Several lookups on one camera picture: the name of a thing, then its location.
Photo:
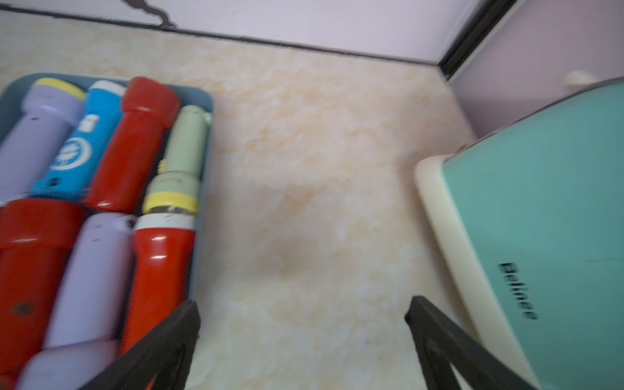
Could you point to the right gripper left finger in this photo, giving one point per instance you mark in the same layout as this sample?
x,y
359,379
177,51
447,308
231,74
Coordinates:
x,y
160,360

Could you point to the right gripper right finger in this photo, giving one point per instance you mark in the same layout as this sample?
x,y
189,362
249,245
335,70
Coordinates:
x,y
443,348

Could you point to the purple flashlight yellow rim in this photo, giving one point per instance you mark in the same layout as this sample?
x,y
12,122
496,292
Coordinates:
x,y
80,340

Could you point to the red flashlight white head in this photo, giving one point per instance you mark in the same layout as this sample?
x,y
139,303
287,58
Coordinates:
x,y
163,247

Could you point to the pale green flashlight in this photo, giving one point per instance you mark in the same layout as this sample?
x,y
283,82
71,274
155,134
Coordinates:
x,y
176,188

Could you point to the red flashlight front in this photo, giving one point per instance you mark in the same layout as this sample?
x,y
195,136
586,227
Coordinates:
x,y
37,237

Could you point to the blue flashlight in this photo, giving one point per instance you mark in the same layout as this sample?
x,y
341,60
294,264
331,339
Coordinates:
x,y
72,171

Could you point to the grey-blue storage tray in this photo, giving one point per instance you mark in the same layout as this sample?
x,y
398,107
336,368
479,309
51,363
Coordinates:
x,y
11,98

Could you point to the mint green toaster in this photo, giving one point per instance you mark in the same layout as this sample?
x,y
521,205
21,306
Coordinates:
x,y
530,223

